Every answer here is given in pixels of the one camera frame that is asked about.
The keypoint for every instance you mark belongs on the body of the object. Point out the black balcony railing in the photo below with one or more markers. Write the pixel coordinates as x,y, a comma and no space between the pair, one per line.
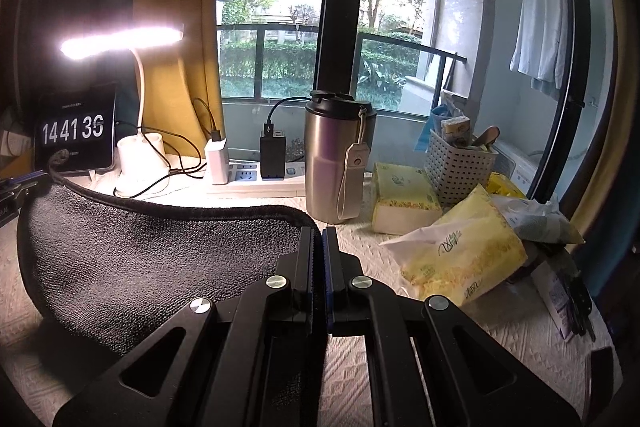
265,29

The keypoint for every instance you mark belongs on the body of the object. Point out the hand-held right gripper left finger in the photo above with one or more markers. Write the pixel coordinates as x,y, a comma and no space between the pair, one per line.
310,264

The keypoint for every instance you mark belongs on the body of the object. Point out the black tablet clock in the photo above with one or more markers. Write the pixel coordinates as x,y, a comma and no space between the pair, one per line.
75,129

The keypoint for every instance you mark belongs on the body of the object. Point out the crumpled clear plastic bag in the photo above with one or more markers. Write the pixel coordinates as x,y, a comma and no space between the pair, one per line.
537,222

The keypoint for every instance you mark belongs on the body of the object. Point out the dark grey towel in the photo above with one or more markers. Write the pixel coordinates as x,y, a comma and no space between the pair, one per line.
125,257

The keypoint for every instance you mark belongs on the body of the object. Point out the white purple packet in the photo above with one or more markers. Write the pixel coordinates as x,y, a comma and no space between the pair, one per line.
555,302

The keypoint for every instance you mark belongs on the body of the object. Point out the black charger block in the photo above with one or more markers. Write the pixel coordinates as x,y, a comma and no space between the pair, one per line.
272,154

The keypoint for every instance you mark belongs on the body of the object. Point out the white charger plug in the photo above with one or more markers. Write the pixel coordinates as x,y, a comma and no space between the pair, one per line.
218,162

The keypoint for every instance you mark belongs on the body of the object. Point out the opened yellow tissue pack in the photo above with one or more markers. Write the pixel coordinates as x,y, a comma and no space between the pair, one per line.
465,252

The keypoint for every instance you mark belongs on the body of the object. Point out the white hanging shirt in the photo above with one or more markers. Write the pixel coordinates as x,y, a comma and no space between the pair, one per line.
540,32

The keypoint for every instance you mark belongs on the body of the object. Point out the white washing machine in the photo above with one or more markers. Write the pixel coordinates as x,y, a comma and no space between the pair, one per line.
520,169

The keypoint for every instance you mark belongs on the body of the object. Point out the black window frame post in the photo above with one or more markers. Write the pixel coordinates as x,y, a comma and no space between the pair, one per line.
342,7

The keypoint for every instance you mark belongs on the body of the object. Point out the steel travel tumbler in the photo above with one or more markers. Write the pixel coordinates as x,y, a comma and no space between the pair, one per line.
325,157

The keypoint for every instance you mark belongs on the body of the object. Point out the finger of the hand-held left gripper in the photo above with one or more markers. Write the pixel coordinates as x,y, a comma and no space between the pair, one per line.
22,181

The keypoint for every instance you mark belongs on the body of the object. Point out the white power strip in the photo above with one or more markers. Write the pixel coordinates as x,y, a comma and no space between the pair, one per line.
295,177

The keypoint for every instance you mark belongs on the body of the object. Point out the sealed yellow tissue pack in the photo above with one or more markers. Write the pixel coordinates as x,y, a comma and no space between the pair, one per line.
402,192

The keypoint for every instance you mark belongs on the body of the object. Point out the black sliding door frame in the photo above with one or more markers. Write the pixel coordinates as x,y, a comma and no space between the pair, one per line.
575,57

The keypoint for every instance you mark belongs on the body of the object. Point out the yellow curtain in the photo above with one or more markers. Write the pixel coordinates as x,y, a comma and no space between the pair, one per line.
170,82

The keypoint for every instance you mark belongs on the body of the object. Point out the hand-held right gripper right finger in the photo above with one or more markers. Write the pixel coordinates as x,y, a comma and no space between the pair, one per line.
329,264

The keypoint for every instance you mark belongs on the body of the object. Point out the yellow snack packet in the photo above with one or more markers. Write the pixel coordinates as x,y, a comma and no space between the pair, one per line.
507,187

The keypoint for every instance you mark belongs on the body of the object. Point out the dark bunch of keys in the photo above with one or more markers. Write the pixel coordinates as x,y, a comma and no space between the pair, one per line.
580,297

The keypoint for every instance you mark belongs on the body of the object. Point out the grey plastic basket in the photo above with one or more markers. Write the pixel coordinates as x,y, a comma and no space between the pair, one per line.
457,172

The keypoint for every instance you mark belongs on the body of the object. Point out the brown wooden utensil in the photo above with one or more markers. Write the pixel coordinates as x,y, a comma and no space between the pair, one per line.
486,136

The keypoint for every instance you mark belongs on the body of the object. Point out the blue plastic bag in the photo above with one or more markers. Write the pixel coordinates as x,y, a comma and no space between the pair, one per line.
436,117

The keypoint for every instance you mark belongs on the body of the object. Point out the white desk lamp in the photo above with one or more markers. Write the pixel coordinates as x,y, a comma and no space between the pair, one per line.
142,159

